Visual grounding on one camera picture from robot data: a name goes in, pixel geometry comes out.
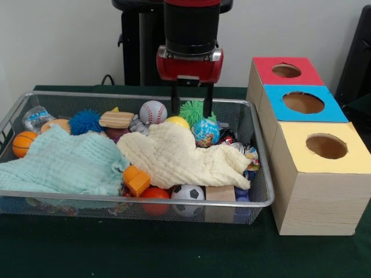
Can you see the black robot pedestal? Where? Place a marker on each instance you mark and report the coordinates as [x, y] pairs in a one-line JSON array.
[[136, 43]]

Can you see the white baseball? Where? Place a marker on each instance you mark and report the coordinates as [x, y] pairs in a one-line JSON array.
[[153, 112]]

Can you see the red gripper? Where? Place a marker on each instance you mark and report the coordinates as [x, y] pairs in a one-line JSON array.
[[189, 71]]

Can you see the black upright stand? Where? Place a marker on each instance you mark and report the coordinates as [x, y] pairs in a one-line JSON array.
[[356, 58]]

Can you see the orange plastic toy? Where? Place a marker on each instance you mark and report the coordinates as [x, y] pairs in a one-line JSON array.
[[136, 179]]

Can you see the striped wooden block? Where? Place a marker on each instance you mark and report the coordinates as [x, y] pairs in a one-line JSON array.
[[116, 119]]

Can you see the blue spiky ball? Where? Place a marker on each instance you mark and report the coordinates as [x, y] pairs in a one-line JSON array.
[[84, 121]]

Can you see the green spiky ball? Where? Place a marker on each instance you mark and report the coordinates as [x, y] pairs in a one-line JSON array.
[[192, 114]]

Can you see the wooden box with three holes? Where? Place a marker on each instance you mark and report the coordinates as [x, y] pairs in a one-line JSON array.
[[319, 197]]

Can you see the mint muslin cloth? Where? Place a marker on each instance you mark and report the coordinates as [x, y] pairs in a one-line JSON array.
[[58, 165]]

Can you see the cream muslin cloth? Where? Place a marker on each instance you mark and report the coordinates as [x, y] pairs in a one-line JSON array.
[[174, 156]]

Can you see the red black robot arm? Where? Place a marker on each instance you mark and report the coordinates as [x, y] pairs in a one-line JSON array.
[[191, 26]]

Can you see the blue globe ball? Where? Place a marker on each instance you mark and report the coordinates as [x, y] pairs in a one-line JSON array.
[[205, 133]]

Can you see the small orange basketball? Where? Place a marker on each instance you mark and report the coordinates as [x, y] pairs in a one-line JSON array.
[[22, 144]]

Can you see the yellow ball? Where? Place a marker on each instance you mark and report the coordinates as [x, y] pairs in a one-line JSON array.
[[178, 121]]

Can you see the dark green table cloth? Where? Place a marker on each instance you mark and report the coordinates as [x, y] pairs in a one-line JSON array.
[[360, 105], [145, 252]]

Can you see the shallow mesh bin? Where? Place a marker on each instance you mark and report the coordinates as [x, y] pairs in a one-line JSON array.
[[87, 101]]

